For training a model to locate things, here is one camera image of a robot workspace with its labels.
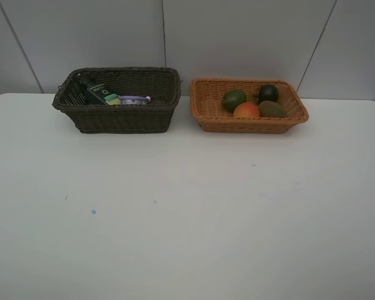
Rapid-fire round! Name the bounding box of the green lime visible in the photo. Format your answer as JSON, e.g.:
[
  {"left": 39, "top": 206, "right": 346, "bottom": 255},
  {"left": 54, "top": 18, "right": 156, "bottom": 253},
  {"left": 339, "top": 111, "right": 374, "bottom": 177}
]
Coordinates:
[{"left": 222, "top": 89, "right": 247, "bottom": 113}]

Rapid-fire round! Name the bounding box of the orange red peach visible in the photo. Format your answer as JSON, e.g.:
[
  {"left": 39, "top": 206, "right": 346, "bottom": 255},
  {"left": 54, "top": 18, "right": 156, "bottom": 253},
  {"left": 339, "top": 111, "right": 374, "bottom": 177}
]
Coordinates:
[{"left": 233, "top": 102, "right": 260, "bottom": 119}]

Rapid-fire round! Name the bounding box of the purple lidded round can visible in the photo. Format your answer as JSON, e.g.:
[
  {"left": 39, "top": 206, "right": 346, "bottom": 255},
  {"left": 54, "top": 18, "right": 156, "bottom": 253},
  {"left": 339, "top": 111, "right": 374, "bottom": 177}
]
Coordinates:
[{"left": 118, "top": 96, "right": 149, "bottom": 106}]

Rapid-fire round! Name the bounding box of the brown kiwi fruit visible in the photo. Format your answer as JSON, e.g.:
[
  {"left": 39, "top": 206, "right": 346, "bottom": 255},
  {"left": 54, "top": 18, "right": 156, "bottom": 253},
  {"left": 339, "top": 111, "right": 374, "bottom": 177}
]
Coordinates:
[{"left": 258, "top": 101, "right": 288, "bottom": 118}]

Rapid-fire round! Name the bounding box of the dark purple mangosteen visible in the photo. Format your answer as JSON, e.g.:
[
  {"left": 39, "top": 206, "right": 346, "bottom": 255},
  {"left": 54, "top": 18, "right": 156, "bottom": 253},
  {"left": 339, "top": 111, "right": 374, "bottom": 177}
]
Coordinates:
[{"left": 256, "top": 84, "right": 279, "bottom": 105}]

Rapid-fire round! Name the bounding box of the dark green rectangular bottle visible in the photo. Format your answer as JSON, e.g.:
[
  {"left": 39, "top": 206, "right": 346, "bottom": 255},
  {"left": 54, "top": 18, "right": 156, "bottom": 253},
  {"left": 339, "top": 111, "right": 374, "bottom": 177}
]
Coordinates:
[{"left": 81, "top": 78, "right": 121, "bottom": 106}]

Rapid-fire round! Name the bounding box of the orange wicker basket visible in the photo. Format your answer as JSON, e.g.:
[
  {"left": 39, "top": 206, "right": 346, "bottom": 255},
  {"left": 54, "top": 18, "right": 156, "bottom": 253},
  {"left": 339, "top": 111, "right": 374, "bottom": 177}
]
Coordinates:
[{"left": 190, "top": 79, "right": 309, "bottom": 134}]

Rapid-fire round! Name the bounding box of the dark brown wicker basket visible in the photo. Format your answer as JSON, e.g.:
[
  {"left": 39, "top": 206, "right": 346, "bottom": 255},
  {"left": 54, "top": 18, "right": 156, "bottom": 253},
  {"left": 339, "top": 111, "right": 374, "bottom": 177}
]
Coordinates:
[{"left": 52, "top": 67, "right": 181, "bottom": 134}]

